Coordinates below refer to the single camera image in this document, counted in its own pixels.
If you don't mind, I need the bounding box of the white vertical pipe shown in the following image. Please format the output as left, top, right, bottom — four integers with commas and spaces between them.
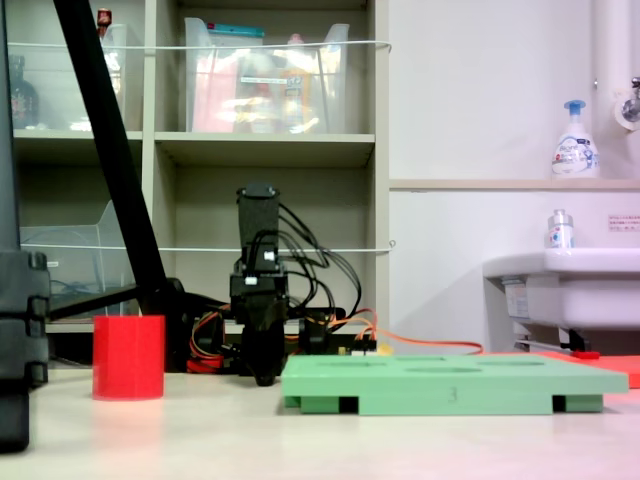
591, 0, 634, 179

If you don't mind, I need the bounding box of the orange bottle with pink cap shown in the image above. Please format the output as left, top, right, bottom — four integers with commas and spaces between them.
281, 33, 315, 134

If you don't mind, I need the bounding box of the green shape sorting board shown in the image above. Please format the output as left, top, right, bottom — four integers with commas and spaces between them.
280, 353, 630, 416

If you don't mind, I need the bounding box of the red printed clamp base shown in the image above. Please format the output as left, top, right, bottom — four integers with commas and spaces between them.
187, 354, 225, 375

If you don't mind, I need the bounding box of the teal topped pouch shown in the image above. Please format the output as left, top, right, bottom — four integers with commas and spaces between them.
207, 22, 266, 61

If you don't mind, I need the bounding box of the clear plastic storage bin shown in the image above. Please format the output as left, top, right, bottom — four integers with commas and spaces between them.
183, 17, 351, 135
19, 199, 139, 324
7, 22, 129, 132

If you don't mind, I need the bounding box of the small clear sanitizer bottle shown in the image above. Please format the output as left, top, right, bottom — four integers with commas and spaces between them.
545, 208, 576, 250

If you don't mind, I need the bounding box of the red octagonal pillar block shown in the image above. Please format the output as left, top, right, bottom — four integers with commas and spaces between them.
92, 314, 166, 402

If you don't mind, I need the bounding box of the dark grey post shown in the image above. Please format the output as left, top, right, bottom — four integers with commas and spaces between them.
0, 0, 22, 251

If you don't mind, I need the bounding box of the black notched tripod leg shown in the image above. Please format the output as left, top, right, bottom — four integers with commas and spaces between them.
0, 249, 51, 454

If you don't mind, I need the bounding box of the white sink basin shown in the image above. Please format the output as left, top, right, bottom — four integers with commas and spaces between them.
482, 247, 640, 331

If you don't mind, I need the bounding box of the orange red wire bundle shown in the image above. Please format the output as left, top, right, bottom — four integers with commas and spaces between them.
189, 309, 234, 364

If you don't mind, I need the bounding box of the thin black elbow cable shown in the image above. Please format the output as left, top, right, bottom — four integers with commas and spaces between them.
289, 249, 364, 326

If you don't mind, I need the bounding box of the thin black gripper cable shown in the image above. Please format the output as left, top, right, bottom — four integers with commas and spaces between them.
277, 202, 336, 321

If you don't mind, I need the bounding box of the white blue soap pump bottle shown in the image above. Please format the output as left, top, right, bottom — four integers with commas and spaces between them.
551, 99, 601, 180

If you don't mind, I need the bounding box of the white cord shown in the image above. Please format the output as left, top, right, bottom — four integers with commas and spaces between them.
19, 240, 396, 254
7, 40, 393, 54

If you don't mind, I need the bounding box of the metal wall tap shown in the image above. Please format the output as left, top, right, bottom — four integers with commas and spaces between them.
613, 75, 640, 132

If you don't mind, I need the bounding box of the beige shelf unit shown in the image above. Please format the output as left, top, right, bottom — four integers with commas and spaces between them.
0, 0, 391, 371

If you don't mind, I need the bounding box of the dark glass bottle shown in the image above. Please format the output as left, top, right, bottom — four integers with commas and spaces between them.
7, 54, 40, 130

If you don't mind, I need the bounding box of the pink packet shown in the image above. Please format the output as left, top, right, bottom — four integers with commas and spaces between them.
192, 54, 240, 134

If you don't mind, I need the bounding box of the black clamp block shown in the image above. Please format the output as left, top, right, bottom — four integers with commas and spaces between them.
298, 314, 334, 357

